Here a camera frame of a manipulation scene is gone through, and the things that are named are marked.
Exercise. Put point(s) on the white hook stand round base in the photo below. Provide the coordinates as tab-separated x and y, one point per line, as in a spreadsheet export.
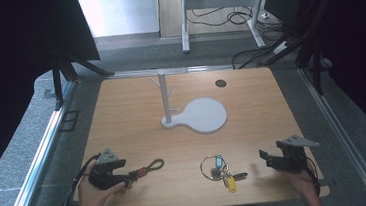
202	116

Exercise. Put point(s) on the black rectangular floor bracket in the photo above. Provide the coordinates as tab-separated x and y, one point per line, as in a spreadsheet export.
68	121

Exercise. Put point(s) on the white power strip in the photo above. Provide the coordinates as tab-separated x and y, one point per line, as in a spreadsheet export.
281	47

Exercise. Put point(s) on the person's right hand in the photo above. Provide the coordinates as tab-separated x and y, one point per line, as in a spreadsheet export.
298	183

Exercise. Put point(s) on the person's left hand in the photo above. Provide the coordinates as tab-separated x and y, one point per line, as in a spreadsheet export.
92	198

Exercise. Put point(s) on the white plug adapter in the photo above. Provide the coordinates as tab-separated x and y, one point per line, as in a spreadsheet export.
265	15

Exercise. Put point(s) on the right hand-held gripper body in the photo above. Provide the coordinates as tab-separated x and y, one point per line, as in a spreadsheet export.
292	157

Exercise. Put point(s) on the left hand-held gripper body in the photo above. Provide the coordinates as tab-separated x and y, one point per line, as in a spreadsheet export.
105	176

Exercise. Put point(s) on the black curtain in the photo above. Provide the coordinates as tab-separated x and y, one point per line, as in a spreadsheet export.
17	64
357	51

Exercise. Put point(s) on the key bunch with coloured tags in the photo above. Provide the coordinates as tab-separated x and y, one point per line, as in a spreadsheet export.
222	173

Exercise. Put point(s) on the aluminium frame rail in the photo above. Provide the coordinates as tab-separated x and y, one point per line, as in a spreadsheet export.
36	166
340	129
168	71

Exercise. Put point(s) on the white metal desk frame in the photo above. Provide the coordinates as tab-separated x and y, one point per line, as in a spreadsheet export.
220	0

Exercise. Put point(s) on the black metal stand legs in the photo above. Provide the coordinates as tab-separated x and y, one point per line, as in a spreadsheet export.
64	70
310	55

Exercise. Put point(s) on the dark round table grommet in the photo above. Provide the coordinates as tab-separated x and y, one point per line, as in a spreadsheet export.
220	83

